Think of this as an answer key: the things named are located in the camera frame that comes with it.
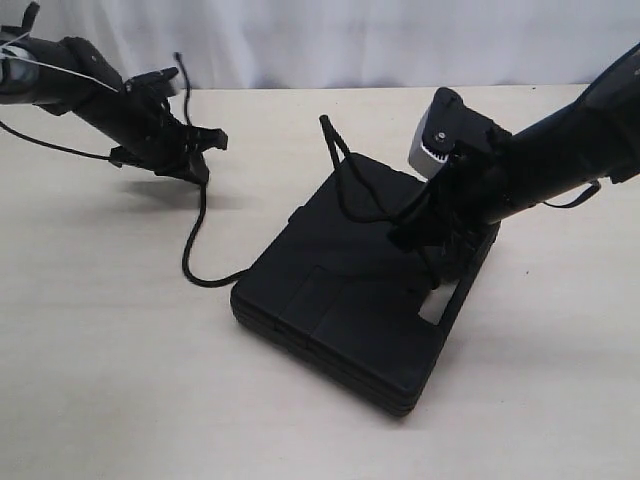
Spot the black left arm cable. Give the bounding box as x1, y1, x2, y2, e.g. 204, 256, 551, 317
0, 117, 121, 164

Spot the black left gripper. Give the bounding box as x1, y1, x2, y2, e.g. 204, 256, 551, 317
109, 67, 228, 186

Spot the black braided rope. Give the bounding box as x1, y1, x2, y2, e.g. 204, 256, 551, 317
172, 51, 451, 296

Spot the white backdrop curtain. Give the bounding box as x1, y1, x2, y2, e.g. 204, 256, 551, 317
0, 0, 640, 92

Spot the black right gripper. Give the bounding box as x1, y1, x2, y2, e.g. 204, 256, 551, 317
388, 87, 505, 280

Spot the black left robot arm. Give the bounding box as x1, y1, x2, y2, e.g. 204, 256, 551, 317
1, 1, 228, 186

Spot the black plastic carrying case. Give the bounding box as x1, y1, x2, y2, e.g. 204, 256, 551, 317
230, 167, 497, 417

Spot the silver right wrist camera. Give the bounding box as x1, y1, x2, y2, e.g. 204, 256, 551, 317
408, 106, 452, 181

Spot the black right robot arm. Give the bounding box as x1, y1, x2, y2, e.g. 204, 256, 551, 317
389, 46, 639, 251

